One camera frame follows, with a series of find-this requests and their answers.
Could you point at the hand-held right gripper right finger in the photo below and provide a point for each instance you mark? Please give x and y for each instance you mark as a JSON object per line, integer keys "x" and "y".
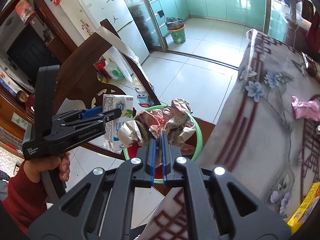
{"x": 164, "y": 160}

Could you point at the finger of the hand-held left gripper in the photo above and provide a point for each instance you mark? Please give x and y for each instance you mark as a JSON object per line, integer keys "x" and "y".
{"x": 87, "y": 132}
{"x": 91, "y": 112}

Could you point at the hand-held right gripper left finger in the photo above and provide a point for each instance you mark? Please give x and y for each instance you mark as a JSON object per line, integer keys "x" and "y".
{"x": 151, "y": 160}

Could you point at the white milk carton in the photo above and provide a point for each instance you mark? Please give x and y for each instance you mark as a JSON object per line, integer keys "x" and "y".
{"x": 120, "y": 130}

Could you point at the green rimmed red bin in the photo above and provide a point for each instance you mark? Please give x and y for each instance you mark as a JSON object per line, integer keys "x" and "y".
{"x": 197, "y": 140}

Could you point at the foil wrapper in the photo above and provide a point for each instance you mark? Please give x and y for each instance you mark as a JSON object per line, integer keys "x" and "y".
{"x": 175, "y": 122}

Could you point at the person's left hand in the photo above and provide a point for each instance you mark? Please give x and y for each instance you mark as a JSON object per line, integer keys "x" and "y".
{"x": 53, "y": 165}

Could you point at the red bottle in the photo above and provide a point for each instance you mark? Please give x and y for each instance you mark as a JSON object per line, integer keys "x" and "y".
{"x": 101, "y": 67}

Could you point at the carved wooden chair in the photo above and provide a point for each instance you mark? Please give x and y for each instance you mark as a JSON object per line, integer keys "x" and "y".
{"x": 82, "y": 62}

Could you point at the green detergent bottle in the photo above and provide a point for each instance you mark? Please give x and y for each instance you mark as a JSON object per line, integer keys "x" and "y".
{"x": 115, "y": 71}

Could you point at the white bottle with blue label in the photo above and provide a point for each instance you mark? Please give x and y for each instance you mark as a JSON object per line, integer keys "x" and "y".
{"x": 141, "y": 92}

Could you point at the red can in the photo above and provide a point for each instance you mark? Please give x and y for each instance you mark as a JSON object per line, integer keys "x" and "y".
{"x": 25, "y": 10}

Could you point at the floral tablecloth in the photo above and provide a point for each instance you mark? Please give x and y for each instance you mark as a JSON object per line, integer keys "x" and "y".
{"x": 262, "y": 130}

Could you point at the white refrigerator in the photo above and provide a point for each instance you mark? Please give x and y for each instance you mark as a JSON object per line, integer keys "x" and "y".
{"x": 112, "y": 5}

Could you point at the green bucket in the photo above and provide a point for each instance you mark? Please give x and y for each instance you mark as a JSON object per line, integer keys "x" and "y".
{"x": 177, "y": 36}

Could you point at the black bag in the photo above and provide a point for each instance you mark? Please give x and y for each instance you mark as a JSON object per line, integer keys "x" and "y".
{"x": 173, "y": 21}

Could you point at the yellow box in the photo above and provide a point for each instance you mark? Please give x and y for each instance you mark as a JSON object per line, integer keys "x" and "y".
{"x": 306, "y": 207}

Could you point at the pink wrapper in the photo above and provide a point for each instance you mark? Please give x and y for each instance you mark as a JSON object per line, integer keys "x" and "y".
{"x": 306, "y": 108}

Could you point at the teal kitchen cabinets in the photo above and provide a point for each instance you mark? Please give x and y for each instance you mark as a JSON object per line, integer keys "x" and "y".
{"x": 212, "y": 2}

